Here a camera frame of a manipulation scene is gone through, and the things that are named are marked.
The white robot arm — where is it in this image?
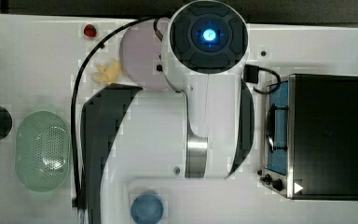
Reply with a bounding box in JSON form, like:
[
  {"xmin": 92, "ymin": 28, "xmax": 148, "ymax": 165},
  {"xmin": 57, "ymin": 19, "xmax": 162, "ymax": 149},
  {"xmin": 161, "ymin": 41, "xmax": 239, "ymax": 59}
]
[{"xmin": 81, "ymin": 0, "xmax": 255, "ymax": 224}]

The green plastic strainer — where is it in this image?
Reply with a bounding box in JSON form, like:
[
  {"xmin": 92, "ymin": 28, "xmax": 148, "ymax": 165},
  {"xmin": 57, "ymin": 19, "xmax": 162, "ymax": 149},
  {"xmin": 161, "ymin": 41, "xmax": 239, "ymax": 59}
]
[{"xmin": 15, "ymin": 111, "xmax": 71, "ymax": 192}]

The purple round plate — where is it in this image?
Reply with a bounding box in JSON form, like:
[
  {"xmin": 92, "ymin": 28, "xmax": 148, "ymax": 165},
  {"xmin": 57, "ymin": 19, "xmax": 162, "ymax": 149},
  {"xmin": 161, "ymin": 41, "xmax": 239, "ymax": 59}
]
[{"xmin": 119, "ymin": 20, "xmax": 168, "ymax": 90}]

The toy banana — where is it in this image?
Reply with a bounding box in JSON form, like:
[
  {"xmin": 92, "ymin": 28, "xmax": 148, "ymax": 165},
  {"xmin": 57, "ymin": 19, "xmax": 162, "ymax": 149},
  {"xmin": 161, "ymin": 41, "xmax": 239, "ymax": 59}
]
[{"xmin": 92, "ymin": 60, "xmax": 121, "ymax": 85}]

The blue cup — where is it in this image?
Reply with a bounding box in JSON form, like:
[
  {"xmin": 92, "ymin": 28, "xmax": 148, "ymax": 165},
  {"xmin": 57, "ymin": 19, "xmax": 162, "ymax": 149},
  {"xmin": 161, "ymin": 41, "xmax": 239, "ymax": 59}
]
[{"xmin": 131, "ymin": 193, "xmax": 164, "ymax": 224}]

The small toy strawberry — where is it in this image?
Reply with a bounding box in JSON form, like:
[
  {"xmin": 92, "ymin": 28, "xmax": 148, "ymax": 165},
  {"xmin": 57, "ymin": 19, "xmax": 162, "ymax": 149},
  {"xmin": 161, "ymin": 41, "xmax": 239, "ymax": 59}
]
[{"xmin": 83, "ymin": 24, "xmax": 97, "ymax": 38}]

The black toaster oven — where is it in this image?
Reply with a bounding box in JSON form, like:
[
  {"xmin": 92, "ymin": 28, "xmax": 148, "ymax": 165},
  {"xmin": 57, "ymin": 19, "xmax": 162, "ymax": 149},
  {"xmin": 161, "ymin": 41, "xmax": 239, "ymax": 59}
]
[{"xmin": 258, "ymin": 74, "xmax": 358, "ymax": 201}]

